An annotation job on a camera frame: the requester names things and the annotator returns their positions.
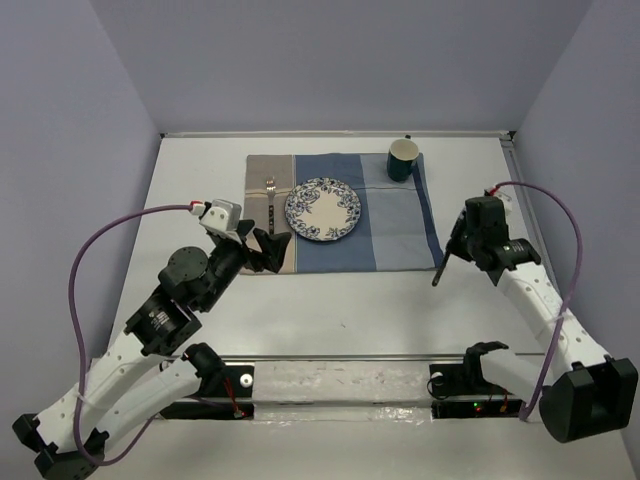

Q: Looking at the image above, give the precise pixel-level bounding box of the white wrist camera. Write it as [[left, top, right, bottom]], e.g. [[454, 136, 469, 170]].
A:
[[484, 187, 514, 216], [190, 199, 242, 242]]

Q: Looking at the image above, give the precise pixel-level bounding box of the silver knife black handle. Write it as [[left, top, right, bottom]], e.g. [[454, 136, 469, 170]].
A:
[[431, 247, 451, 287]]

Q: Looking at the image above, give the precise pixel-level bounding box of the blue beige checked cloth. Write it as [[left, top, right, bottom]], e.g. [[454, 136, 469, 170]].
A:
[[243, 153, 443, 274]]

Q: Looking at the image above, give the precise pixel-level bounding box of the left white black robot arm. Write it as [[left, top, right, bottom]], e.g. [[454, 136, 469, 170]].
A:
[[12, 220, 291, 479]]

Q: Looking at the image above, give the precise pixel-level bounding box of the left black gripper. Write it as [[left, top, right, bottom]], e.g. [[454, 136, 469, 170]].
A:
[[200, 218, 292, 311]]

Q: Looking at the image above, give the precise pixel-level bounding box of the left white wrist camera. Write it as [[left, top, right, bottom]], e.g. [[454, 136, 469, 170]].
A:
[[190, 199, 242, 242]]

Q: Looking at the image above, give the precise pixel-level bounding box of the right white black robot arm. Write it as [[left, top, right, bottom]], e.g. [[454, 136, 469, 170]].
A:
[[447, 195, 639, 443]]

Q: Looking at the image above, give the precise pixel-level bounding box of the dark green white mug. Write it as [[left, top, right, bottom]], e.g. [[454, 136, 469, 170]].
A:
[[386, 135, 420, 182]]

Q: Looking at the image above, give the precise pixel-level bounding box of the aluminium table rail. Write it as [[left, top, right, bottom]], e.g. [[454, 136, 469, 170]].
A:
[[500, 133, 558, 287]]

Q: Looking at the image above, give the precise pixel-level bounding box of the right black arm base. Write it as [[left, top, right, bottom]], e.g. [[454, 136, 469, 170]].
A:
[[426, 341, 523, 419]]

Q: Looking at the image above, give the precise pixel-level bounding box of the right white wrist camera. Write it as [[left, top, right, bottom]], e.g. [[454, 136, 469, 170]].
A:
[[484, 187, 514, 216]]

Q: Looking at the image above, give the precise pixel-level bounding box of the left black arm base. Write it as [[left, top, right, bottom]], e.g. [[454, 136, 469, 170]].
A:
[[159, 343, 254, 421]]

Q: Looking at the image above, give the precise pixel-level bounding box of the blue floral white plate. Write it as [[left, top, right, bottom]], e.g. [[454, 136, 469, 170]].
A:
[[284, 177, 362, 242]]

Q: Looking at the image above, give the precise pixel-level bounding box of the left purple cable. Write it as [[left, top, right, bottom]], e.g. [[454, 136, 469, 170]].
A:
[[67, 204, 201, 464]]

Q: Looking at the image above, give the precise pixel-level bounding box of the silver fork black handle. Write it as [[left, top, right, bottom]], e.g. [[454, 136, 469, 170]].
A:
[[266, 177, 276, 235]]

